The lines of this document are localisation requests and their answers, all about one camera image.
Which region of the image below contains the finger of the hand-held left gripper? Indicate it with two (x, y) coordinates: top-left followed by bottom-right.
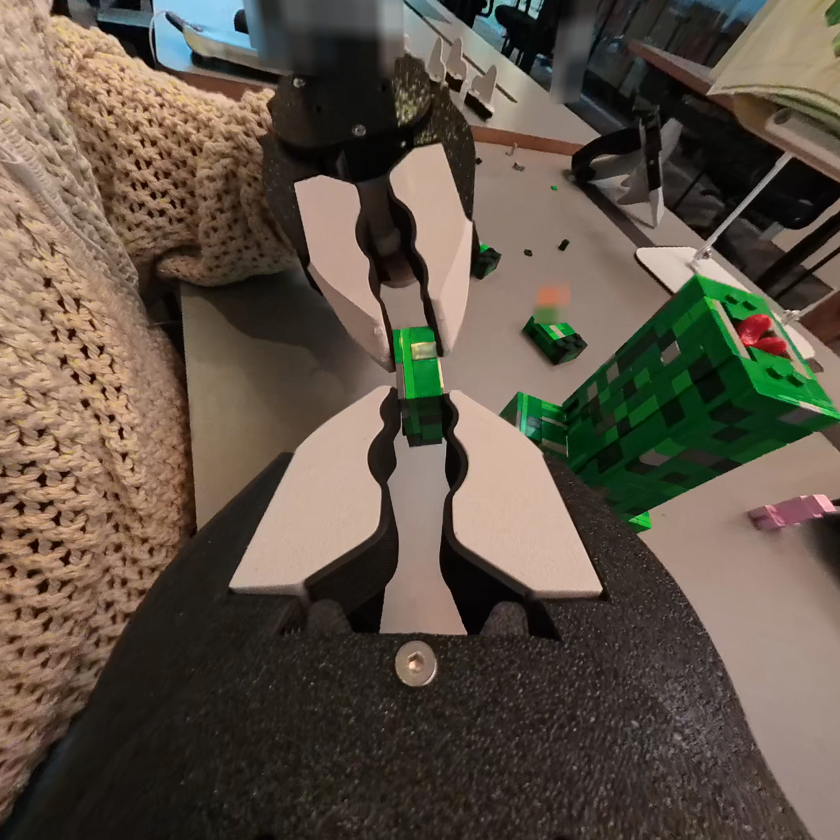
(294, 175), (396, 366)
(389, 144), (481, 358)

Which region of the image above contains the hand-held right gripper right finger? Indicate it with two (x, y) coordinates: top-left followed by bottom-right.
(441, 390), (605, 635)

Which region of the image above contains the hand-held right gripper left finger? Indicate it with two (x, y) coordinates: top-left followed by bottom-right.
(228, 385), (401, 634)

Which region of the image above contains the tall green creeper lego model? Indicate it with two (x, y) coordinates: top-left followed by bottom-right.
(545, 274), (840, 532)

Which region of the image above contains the person's left forearm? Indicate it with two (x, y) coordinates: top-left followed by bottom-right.
(66, 20), (309, 286)

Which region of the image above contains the small green lego cube head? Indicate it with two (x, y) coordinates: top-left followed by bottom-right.
(523, 318), (588, 366)

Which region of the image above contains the pink lego pig figure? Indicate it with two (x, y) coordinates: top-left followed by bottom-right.
(748, 493), (837, 532)

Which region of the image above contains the black round-based device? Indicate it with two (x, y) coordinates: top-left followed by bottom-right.
(570, 105), (686, 228)

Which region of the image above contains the black office chair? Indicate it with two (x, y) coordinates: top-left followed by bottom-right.
(495, 0), (560, 73)

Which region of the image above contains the white stand with clear arms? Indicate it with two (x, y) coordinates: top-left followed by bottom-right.
(635, 105), (840, 375)

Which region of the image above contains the person's cream knit sweater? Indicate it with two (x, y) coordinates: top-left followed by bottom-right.
(0, 0), (198, 808)

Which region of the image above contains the instruction booklet on stand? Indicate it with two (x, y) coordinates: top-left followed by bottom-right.
(707, 0), (840, 129)

